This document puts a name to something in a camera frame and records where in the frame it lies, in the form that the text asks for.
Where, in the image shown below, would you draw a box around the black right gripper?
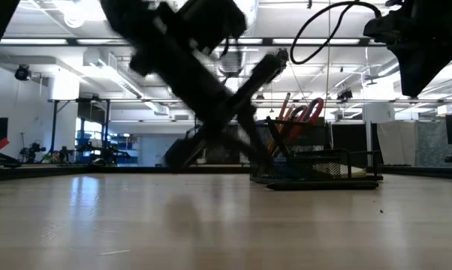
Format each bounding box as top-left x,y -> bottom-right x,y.
362,0 -> 452,98

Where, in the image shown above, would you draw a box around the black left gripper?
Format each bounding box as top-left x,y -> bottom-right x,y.
99,0 -> 250,152

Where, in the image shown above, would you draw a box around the black mesh desk organizer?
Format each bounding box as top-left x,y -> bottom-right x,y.
249,117 -> 384,185

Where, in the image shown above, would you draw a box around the red-handled scissors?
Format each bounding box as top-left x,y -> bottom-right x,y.
285,97 -> 325,143

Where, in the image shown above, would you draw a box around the yellow sticky note pad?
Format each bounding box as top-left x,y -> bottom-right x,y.
321,162 -> 369,179

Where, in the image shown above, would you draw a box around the grey curtain panel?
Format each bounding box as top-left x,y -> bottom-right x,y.
415,120 -> 450,168

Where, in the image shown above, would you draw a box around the white curtain panel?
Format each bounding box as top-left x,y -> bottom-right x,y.
376,120 -> 417,167

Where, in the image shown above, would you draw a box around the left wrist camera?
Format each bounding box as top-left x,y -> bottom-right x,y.
180,0 -> 249,52

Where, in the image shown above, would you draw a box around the black aluminium table frame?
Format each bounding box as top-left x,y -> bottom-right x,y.
0,163 -> 452,183

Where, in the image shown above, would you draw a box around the black background station frame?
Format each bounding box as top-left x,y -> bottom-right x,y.
47,97 -> 111,165

